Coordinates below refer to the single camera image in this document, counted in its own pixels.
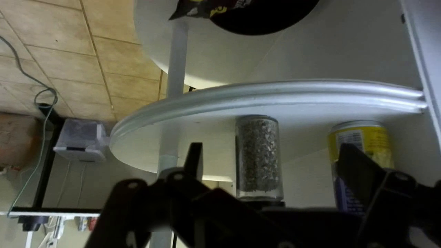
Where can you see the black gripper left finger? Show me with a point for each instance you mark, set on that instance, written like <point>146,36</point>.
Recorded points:
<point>131,202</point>

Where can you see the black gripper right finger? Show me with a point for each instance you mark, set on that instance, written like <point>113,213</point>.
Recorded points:
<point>390,202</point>

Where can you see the glass spice bottle green herbs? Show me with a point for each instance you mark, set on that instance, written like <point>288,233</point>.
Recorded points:
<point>258,156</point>

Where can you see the white green bottle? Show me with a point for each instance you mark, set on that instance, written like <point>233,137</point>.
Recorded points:
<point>275,98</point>

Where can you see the small red cup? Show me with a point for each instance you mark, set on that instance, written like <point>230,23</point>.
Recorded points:
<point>91,224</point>

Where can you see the small grey cup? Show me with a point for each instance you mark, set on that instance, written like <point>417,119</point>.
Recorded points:
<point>78,224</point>

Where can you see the yellow blue drink can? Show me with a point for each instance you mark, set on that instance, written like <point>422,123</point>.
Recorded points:
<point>362,143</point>

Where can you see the small white tripod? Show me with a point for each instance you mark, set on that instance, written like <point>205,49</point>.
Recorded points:
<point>55,229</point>

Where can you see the grey plastic box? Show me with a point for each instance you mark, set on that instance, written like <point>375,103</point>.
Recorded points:
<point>80,138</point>

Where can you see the small black cylinder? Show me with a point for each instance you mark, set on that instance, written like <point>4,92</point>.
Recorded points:
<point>32,224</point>

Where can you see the brown cardboard box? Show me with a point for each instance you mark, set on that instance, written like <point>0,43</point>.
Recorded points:
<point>18,138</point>

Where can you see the crumpled snack bag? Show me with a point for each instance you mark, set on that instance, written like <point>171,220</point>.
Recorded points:
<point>193,8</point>

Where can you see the black bowl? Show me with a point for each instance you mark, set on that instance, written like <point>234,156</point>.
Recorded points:
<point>275,21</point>

